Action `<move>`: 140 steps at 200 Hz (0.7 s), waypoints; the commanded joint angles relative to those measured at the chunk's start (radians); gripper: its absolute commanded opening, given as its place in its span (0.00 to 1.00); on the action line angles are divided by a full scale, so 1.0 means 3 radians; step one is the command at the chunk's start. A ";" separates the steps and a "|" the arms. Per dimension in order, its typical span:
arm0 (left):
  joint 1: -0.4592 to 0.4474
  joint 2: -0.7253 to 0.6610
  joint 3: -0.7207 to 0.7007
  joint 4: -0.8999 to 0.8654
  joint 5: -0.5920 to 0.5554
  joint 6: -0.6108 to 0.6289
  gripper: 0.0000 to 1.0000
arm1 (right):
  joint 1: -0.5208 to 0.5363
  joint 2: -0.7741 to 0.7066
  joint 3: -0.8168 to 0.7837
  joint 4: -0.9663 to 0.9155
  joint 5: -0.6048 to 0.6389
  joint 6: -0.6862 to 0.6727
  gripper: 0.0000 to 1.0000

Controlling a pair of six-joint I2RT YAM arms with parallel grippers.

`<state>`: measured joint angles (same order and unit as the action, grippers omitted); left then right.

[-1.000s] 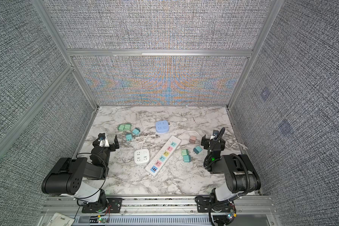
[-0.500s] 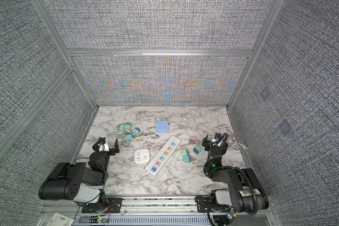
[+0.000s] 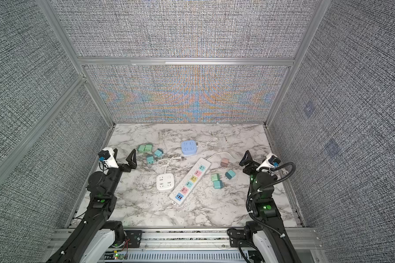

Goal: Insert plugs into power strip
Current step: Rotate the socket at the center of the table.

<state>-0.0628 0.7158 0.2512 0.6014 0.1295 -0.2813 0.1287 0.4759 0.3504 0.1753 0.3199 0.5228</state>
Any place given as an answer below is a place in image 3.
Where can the white square power strip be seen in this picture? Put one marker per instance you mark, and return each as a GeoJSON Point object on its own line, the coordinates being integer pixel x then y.
{"type": "Point", "coordinates": [165, 182]}

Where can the teal plug cube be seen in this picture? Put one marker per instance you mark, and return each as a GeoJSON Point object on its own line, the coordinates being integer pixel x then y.
{"type": "Point", "coordinates": [218, 184]}
{"type": "Point", "coordinates": [150, 159]}
{"type": "Point", "coordinates": [158, 153]}
{"type": "Point", "coordinates": [230, 174]}

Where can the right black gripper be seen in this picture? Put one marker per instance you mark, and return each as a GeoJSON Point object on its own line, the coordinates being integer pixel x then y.
{"type": "Point", "coordinates": [251, 164]}

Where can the green plug cube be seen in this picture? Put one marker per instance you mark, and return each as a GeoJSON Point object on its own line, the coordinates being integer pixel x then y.
{"type": "Point", "coordinates": [215, 177]}
{"type": "Point", "coordinates": [148, 148]}
{"type": "Point", "coordinates": [141, 148]}

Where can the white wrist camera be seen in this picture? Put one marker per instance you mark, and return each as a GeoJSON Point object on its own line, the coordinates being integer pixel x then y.
{"type": "Point", "coordinates": [271, 161]}
{"type": "Point", "coordinates": [107, 156]}

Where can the pink plug cube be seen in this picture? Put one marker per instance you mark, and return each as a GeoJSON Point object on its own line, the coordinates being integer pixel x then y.
{"type": "Point", "coordinates": [224, 162]}

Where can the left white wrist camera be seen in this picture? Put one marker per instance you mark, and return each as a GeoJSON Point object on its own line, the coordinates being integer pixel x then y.
{"type": "Point", "coordinates": [107, 156]}

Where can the long white power strip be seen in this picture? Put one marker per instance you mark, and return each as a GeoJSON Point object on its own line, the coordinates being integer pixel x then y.
{"type": "Point", "coordinates": [189, 182]}

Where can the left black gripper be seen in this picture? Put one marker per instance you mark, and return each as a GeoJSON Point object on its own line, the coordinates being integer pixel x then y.
{"type": "Point", "coordinates": [128, 169]}

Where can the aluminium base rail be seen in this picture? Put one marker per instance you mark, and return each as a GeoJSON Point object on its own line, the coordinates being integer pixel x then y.
{"type": "Point", "coordinates": [187, 244]}

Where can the blue square power strip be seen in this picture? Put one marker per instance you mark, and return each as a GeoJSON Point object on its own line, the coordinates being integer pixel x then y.
{"type": "Point", "coordinates": [189, 147]}

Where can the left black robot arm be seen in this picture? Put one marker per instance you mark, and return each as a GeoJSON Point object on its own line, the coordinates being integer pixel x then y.
{"type": "Point", "coordinates": [96, 232]}

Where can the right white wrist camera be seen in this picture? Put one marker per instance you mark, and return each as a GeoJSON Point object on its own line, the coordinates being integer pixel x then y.
{"type": "Point", "coordinates": [271, 161]}

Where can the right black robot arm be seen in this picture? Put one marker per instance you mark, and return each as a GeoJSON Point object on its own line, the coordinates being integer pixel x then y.
{"type": "Point", "coordinates": [264, 238]}

